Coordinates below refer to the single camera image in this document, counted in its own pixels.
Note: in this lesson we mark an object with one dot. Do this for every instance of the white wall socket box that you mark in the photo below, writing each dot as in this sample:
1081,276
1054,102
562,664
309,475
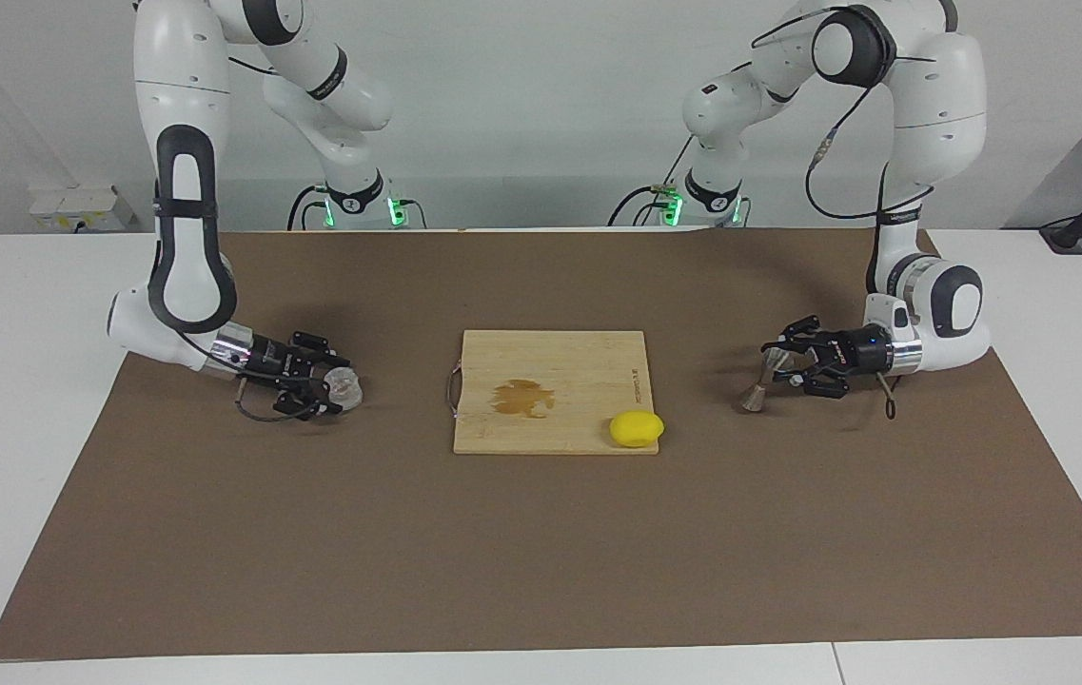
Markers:
74,205

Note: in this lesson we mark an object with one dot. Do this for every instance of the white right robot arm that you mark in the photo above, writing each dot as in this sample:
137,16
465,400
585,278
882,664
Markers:
179,95

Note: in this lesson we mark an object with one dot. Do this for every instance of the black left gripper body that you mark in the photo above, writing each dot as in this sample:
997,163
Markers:
862,350

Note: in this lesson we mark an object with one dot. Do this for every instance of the metal cocktail jigger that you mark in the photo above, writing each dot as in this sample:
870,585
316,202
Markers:
755,398

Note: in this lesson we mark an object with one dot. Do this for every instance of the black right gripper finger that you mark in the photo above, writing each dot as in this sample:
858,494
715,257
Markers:
307,400
317,344

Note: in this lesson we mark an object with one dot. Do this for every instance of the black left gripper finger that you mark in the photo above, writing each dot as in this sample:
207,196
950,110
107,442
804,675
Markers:
807,335
824,382

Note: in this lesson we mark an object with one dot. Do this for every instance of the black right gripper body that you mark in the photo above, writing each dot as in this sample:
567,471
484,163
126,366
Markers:
279,360

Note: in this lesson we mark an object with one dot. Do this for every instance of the clear glass cup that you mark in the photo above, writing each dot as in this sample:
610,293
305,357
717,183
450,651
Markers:
348,388

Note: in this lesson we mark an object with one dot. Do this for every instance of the bamboo cutting board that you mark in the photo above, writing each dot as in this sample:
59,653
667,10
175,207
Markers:
579,371

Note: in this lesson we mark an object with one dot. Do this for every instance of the brown table mat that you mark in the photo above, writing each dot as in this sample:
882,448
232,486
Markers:
540,552

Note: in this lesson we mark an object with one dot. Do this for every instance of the yellow lemon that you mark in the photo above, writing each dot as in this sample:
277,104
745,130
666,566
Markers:
637,429

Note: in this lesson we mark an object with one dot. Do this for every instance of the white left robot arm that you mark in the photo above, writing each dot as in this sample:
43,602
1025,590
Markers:
940,114

